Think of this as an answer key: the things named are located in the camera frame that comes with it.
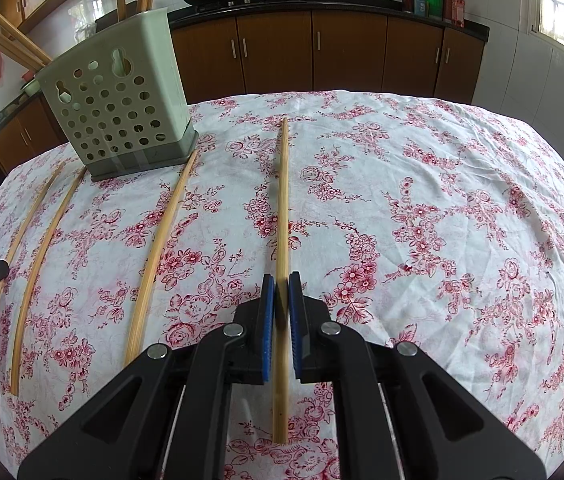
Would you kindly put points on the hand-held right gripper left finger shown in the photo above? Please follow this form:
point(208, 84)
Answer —
point(268, 330)

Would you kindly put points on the green bottle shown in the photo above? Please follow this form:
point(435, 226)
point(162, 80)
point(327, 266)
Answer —
point(434, 0)

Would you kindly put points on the green perforated utensil holder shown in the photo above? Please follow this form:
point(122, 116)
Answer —
point(169, 70)

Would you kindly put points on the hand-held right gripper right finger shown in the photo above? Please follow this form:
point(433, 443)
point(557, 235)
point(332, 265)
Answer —
point(296, 330)

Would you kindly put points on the wooden base cabinets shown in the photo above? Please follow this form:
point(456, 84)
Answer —
point(352, 55)

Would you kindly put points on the green basin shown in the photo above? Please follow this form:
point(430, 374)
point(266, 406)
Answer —
point(32, 87)

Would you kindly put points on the red packet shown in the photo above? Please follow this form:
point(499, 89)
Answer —
point(456, 7)

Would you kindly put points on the pink floral tablecloth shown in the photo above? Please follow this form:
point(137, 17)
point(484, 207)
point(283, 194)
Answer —
point(412, 210)

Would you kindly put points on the black kitchen countertop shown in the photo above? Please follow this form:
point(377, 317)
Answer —
point(342, 4)

